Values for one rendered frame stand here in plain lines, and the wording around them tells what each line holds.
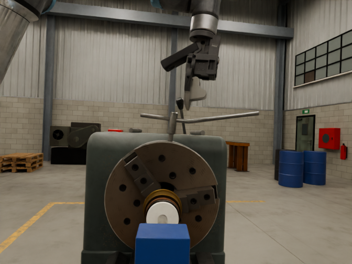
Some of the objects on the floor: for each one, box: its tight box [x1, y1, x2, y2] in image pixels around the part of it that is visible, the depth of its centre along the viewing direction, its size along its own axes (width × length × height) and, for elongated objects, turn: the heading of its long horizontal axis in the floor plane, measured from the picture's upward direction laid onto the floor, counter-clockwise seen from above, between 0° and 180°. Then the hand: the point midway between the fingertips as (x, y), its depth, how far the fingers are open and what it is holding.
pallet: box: [0, 153, 43, 172], centre depth 753 cm, size 125×86×44 cm
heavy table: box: [225, 141, 250, 172], centre depth 944 cm, size 161×44×100 cm
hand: (185, 105), depth 71 cm, fingers closed
